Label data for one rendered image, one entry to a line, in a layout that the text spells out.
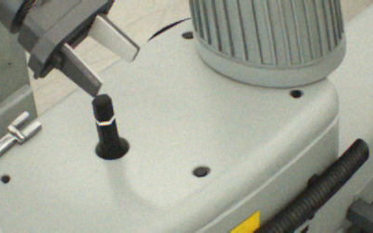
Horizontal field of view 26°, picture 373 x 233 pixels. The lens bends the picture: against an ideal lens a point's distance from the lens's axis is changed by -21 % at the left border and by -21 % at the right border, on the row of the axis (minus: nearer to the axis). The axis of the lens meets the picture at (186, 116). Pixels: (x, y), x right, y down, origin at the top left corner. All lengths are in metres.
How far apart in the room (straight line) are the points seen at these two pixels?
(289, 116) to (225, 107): 0.07
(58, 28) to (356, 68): 0.54
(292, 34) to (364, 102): 0.26
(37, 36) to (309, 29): 0.31
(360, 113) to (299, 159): 0.23
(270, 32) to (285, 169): 0.14
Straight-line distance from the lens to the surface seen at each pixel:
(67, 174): 0.96
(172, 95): 1.03
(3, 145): 1.01
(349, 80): 1.26
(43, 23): 0.89
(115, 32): 0.91
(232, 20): 0.99
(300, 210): 1.00
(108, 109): 0.94
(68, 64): 0.89
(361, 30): 1.38
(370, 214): 1.21
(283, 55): 1.00
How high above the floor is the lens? 2.51
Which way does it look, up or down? 38 degrees down
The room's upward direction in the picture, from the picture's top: 8 degrees counter-clockwise
